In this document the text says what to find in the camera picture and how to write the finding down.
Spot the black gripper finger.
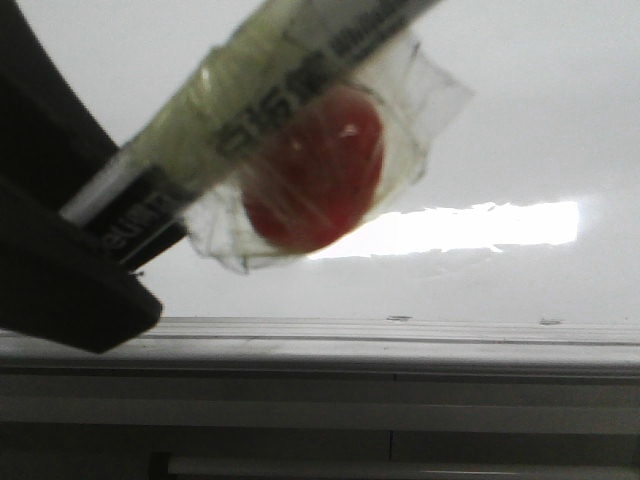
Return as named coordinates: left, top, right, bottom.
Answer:
left=1, top=1, right=162, bottom=353

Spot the red magnet taped to marker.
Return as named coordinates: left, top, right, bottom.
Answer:
left=186, top=33, right=472, bottom=273

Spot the white black whiteboard marker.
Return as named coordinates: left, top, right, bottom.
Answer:
left=61, top=1, right=429, bottom=265

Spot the white whiteboard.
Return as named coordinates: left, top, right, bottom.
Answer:
left=14, top=0, right=640, bottom=326

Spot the grey aluminium whiteboard frame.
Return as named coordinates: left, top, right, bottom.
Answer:
left=1, top=317, right=639, bottom=381

